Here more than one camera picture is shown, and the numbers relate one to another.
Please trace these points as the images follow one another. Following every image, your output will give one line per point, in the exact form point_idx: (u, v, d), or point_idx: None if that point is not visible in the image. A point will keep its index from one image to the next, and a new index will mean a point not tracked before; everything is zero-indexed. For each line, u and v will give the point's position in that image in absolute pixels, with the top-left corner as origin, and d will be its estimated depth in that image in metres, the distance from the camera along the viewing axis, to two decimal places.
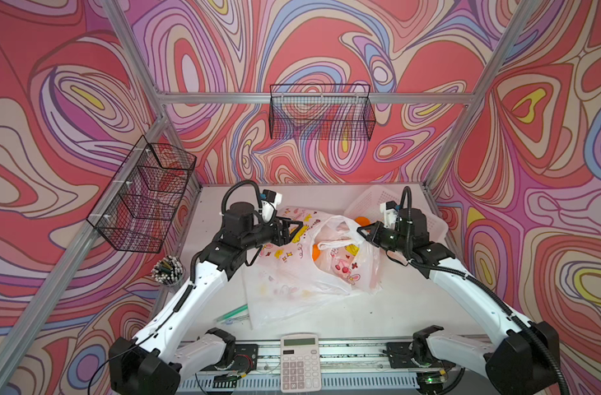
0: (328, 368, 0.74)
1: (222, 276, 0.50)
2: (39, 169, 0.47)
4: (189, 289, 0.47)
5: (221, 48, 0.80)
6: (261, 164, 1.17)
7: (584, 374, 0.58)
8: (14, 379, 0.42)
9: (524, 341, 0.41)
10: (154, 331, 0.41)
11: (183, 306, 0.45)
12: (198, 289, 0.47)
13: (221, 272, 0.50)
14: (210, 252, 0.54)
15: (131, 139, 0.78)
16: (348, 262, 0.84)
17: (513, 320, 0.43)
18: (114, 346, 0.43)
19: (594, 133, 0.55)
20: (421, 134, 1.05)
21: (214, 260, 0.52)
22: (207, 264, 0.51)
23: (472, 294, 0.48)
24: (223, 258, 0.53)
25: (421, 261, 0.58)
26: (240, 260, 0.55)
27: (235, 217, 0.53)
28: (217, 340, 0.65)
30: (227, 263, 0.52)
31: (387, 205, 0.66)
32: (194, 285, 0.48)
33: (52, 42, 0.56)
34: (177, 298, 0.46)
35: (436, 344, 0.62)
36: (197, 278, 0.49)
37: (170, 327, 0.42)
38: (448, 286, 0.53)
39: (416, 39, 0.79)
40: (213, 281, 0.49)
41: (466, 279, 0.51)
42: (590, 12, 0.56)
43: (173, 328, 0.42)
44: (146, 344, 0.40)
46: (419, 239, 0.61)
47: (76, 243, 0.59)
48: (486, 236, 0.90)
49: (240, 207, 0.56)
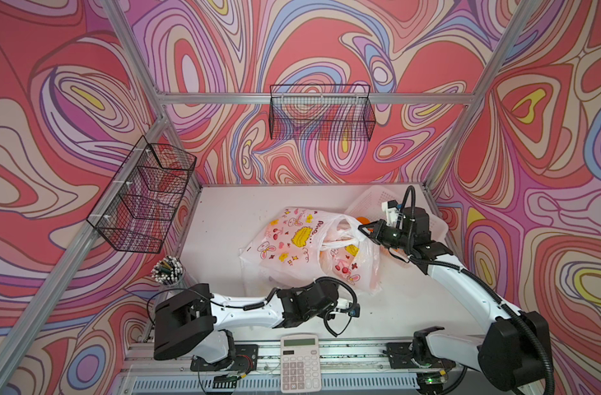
0: (328, 368, 0.74)
1: (276, 321, 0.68)
2: (39, 169, 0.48)
4: (261, 304, 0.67)
5: (221, 48, 0.80)
6: (261, 164, 1.17)
7: (584, 374, 0.58)
8: (14, 379, 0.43)
9: (512, 327, 0.41)
10: (224, 304, 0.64)
11: (249, 311, 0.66)
12: (263, 310, 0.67)
13: (279, 318, 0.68)
14: (287, 297, 0.60)
15: (131, 139, 0.78)
16: (348, 262, 0.84)
17: (503, 309, 0.44)
18: (200, 288, 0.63)
19: (594, 133, 0.55)
20: (421, 135, 1.06)
21: (285, 307, 0.57)
22: (279, 305, 0.56)
23: (465, 284, 0.50)
24: (290, 311, 0.57)
25: (419, 257, 0.60)
26: (295, 322, 0.58)
27: (321, 293, 0.58)
28: (224, 346, 0.62)
30: (287, 316, 0.56)
31: (389, 204, 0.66)
32: (263, 306, 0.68)
33: (52, 43, 0.56)
34: (251, 302, 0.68)
35: (435, 341, 0.63)
36: (268, 304, 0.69)
37: (230, 314, 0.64)
38: (444, 280, 0.55)
39: (416, 39, 0.79)
40: (272, 317, 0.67)
41: (461, 271, 0.53)
42: (590, 13, 0.56)
43: (231, 317, 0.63)
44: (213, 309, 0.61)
46: (421, 236, 0.64)
47: (76, 243, 0.59)
48: (486, 237, 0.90)
49: (329, 289, 0.60)
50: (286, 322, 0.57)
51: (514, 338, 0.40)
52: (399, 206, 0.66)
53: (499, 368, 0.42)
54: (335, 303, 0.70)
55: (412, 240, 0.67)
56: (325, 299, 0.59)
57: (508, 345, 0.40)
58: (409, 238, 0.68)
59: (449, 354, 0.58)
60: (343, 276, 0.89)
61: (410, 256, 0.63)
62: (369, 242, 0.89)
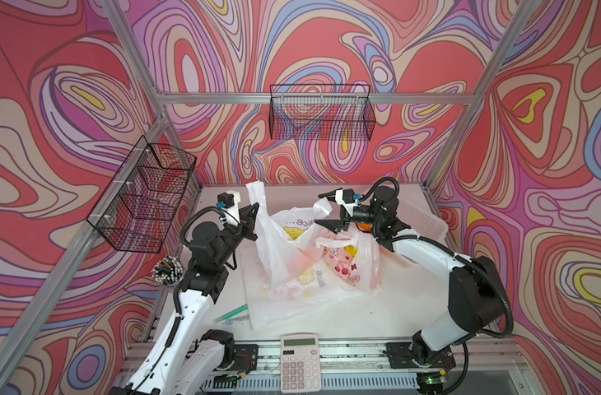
0: (328, 368, 0.74)
1: (208, 302, 0.51)
2: (39, 169, 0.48)
4: (177, 322, 0.47)
5: (221, 48, 0.80)
6: (261, 164, 1.17)
7: (584, 374, 0.58)
8: (14, 379, 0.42)
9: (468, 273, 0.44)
10: (149, 369, 0.41)
11: (174, 340, 0.44)
12: (186, 320, 0.47)
13: (207, 298, 0.51)
14: (191, 279, 0.53)
15: (131, 139, 0.78)
16: (348, 263, 0.84)
17: (457, 259, 0.51)
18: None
19: (594, 133, 0.55)
20: (421, 135, 1.06)
21: (198, 286, 0.52)
22: (190, 293, 0.51)
23: (423, 248, 0.56)
24: (206, 284, 0.53)
25: (384, 237, 0.66)
26: (224, 279, 0.56)
27: (202, 244, 0.50)
28: (215, 345, 0.64)
30: (211, 287, 0.52)
31: (344, 195, 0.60)
32: (182, 316, 0.47)
33: (52, 42, 0.56)
34: (168, 330, 0.46)
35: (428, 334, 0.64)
36: (183, 308, 0.49)
37: (165, 363, 0.42)
38: (405, 252, 0.61)
39: (416, 40, 0.80)
40: (201, 307, 0.49)
41: (419, 238, 0.60)
42: (590, 12, 0.56)
43: (169, 364, 0.42)
44: (142, 389, 0.39)
46: (388, 219, 0.67)
47: (76, 243, 0.59)
48: (486, 236, 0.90)
49: (203, 233, 0.52)
50: (218, 289, 0.54)
51: (470, 282, 0.45)
52: (359, 197, 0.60)
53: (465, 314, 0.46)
54: (224, 240, 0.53)
55: (379, 223, 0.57)
56: (213, 239, 0.51)
57: (466, 289, 0.45)
58: (379, 221, 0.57)
59: (440, 339, 0.60)
60: (343, 276, 0.89)
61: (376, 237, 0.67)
62: (367, 240, 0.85)
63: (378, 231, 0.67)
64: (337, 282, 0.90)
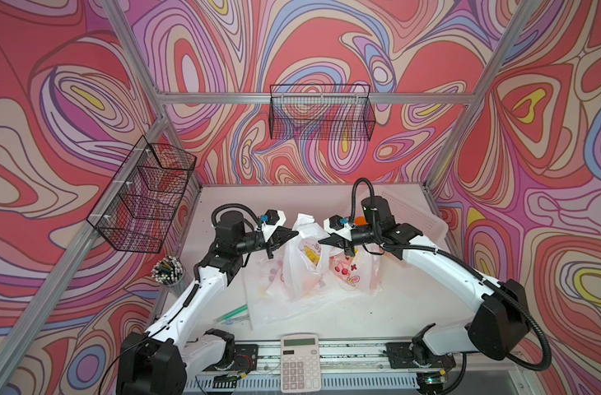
0: (328, 368, 0.74)
1: (224, 280, 0.55)
2: (39, 169, 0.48)
4: (196, 288, 0.51)
5: (221, 48, 0.80)
6: (261, 164, 1.17)
7: (584, 375, 0.58)
8: (14, 379, 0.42)
9: (498, 303, 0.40)
10: (167, 322, 0.44)
11: (192, 301, 0.48)
12: (202, 289, 0.51)
13: (224, 275, 0.55)
14: (211, 258, 0.59)
15: (131, 139, 0.78)
16: (347, 263, 0.84)
17: (485, 285, 0.45)
18: (124, 340, 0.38)
19: (594, 133, 0.55)
20: (421, 135, 1.06)
21: (216, 265, 0.57)
22: (209, 269, 0.56)
23: (444, 266, 0.50)
24: (223, 263, 0.58)
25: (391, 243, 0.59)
26: (238, 264, 0.60)
27: (227, 226, 0.57)
28: (217, 339, 0.65)
30: (228, 267, 0.57)
31: (330, 223, 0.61)
32: (200, 285, 0.52)
33: (52, 41, 0.56)
34: (185, 295, 0.49)
35: (431, 340, 0.63)
36: (202, 279, 0.53)
37: (181, 320, 0.45)
38: (421, 264, 0.54)
39: (416, 39, 0.79)
40: (216, 281, 0.53)
41: (437, 252, 0.53)
42: (590, 13, 0.56)
43: (184, 321, 0.45)
44: (159, 336, 0.42)
46: (386, 223, 0.63)
47: (76, 243, 0.59)
48: (486, 236, 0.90)
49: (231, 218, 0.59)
50: (233, 273, 0.59)
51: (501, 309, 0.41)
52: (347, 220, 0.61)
53: (489, 340, 0.43)
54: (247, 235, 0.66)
55: (379, 229, 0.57)
56: (238, 223, 0.58)
57: (499, 322, 0.40)
58: (378, 226, 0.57)
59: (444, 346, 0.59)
60: (343, 276, 0.89)
61: (383, 243, 0.60)
62: None
63: (381, 238, 0.61)
64: (337, 282, 0.90)
